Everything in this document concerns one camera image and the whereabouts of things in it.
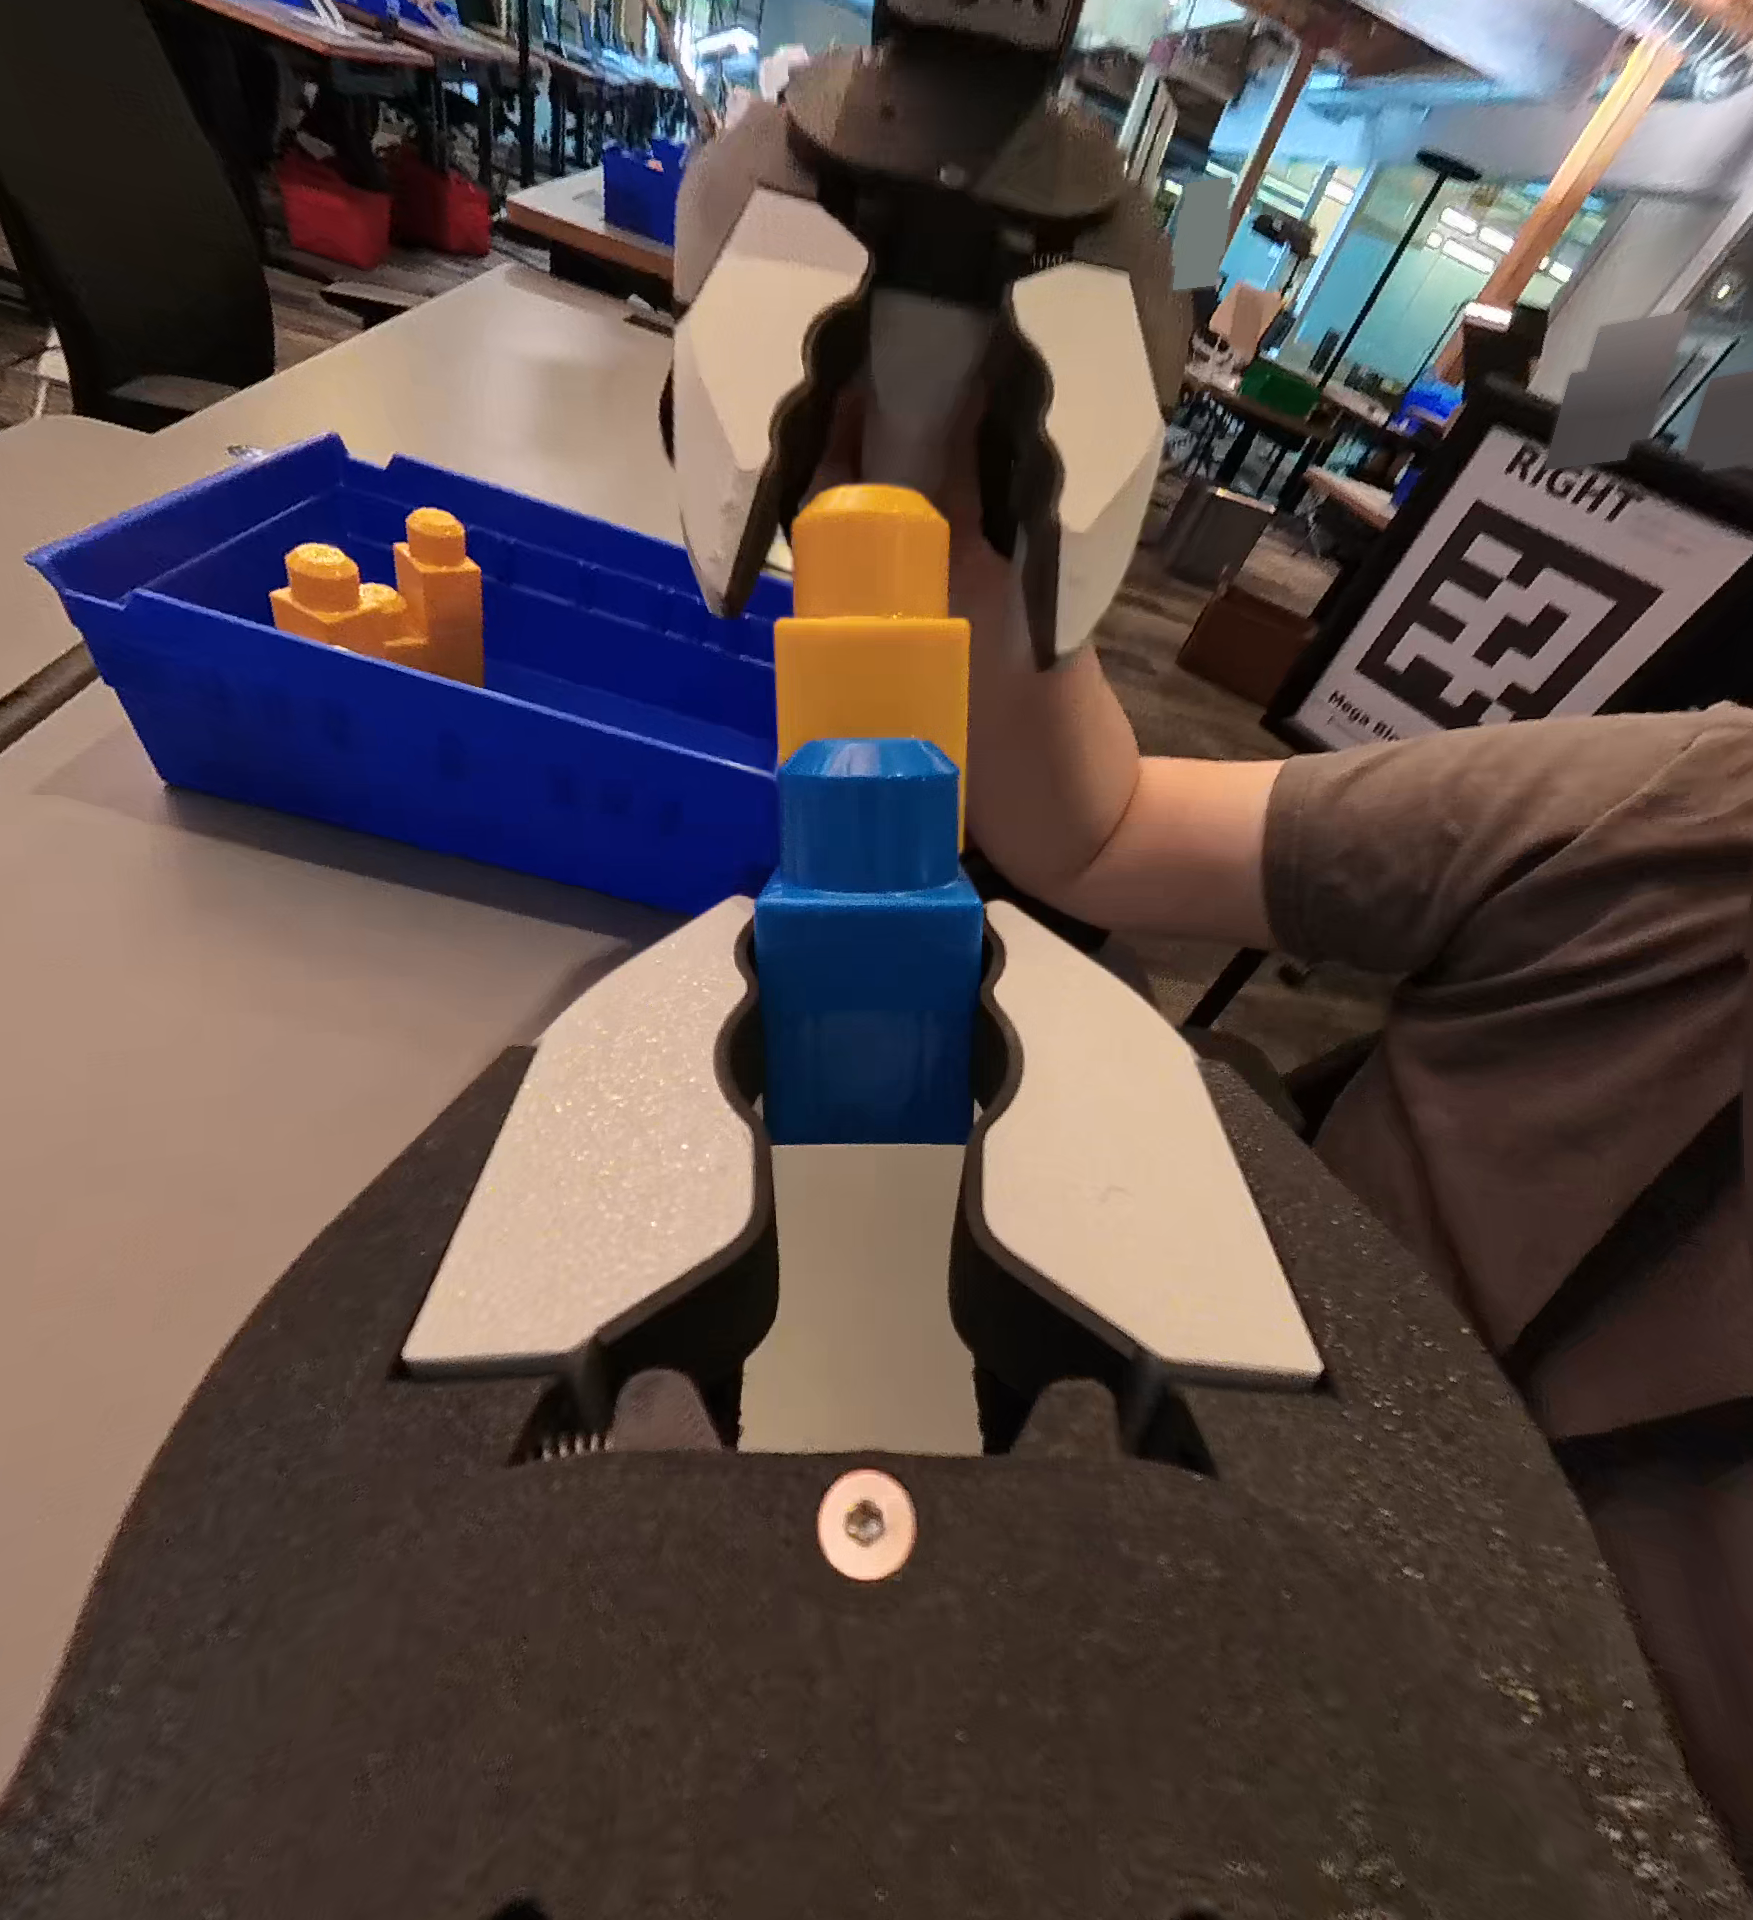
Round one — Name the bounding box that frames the orange two-stud mega block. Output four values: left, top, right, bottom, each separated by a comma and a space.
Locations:
271, 543, 420, 663

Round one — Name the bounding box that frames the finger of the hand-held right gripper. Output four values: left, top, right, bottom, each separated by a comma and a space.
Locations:
989, 267, 1166, 669
671, 187, 878, 621

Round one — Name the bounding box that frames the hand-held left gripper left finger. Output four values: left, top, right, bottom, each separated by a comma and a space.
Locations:
400, 897, 784, 1431

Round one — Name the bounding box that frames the black chest strap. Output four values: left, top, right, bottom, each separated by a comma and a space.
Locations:
1506, 1094, 1753, 1375

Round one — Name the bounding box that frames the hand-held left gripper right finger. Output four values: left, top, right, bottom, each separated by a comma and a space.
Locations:
957, 897, 1327, 1439

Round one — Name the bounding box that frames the person's right hand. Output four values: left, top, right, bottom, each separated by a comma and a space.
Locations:
824, 394, 1035, 605

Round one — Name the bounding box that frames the blue mega block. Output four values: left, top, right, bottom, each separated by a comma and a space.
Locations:
752, 734, 987, 1148

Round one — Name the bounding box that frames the brown box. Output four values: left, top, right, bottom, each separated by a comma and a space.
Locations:
1176, 585, 1319, 706

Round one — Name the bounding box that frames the background desk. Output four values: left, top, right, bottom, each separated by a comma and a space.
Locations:
502, 165, 683, 287
201, 0, 436, 70
1184, 374, 1419, 519

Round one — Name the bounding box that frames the black office chair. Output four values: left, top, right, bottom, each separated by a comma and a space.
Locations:
1192, 1027, 1381, 1142
0, 0, 279, 438

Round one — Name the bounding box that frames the blue plastic bin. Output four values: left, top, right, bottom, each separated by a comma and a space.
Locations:
601, 137, 691, 249
26, 432, 804, 917

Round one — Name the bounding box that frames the grey bin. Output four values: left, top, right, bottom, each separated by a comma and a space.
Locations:
1160, 480, 1276, 587

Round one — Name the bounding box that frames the red bag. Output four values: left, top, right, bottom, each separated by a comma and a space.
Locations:
281, 149, 396, 273
394, 149, 496, 257

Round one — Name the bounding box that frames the framed tag sign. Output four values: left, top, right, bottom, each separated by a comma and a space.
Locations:
1266, 382, 1753, 758

